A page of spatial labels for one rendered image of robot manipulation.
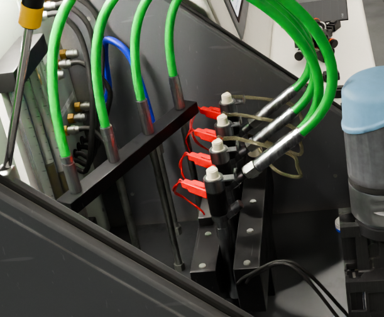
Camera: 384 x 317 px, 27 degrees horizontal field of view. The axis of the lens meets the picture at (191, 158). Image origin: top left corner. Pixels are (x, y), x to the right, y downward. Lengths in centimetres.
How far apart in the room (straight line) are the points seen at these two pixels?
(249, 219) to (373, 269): 38
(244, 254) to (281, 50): 76
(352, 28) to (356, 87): 111
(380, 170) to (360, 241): 10
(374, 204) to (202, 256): 41
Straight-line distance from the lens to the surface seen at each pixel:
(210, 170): 108
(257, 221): 120
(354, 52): 174
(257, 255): 113
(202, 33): 133
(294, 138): 104
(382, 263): 87
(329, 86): 101
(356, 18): 193
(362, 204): 81
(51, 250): 76
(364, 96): 75
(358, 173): 79
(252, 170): 107
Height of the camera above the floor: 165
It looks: 28 degrees down
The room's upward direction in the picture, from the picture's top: 12 degrees counter-clockwise
